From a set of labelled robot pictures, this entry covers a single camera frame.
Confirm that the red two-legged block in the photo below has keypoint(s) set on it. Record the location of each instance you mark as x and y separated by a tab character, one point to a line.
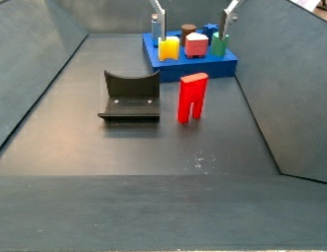
192	96

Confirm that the blue foam shape board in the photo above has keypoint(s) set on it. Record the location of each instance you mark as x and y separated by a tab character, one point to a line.
174	69

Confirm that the dark blue star block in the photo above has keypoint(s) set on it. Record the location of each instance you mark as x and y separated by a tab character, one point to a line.
210	30

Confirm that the brown cylinder block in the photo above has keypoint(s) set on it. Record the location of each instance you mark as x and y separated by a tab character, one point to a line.
187	29

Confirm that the black curved stand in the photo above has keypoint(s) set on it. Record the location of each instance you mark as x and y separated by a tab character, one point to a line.
133	97

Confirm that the green hexagon block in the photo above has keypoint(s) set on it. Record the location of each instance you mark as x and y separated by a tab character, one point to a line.
219	45

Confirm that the yellow arch block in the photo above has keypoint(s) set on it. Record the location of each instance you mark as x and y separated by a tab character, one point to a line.
170	48

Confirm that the light blue square block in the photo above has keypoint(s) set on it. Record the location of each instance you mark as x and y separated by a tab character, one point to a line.
156	32

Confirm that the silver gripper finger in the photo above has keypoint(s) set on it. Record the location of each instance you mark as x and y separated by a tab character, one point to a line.
227	18
160	16

